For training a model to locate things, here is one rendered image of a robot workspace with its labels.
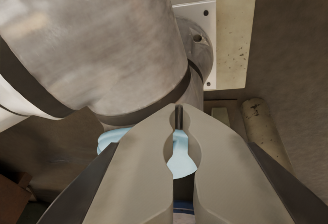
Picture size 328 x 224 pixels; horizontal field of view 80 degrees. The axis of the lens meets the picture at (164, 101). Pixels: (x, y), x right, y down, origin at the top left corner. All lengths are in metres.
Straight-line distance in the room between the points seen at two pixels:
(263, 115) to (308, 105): 0.27
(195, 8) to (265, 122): 0.65
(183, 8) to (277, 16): 0.51
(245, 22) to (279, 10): 0.36
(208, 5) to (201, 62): 0.09
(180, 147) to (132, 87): 0.07
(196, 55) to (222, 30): 0.16
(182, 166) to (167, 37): 0.13
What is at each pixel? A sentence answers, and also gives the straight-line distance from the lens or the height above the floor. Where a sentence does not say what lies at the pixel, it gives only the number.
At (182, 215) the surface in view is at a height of 0.43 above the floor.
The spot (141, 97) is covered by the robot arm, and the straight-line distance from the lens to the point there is 0.16.
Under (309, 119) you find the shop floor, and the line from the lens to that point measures 1.21.
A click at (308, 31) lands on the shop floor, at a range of 0.88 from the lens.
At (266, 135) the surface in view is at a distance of 0.86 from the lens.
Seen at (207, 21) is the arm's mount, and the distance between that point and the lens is 0.35.
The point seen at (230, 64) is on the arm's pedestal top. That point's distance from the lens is 0.49.
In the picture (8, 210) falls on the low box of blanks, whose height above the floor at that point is 0.29.
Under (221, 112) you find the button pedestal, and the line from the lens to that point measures 0.97.
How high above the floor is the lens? 0.71
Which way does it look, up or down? 46 degrees down
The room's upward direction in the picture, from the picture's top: 172 degrees counter-clockwise
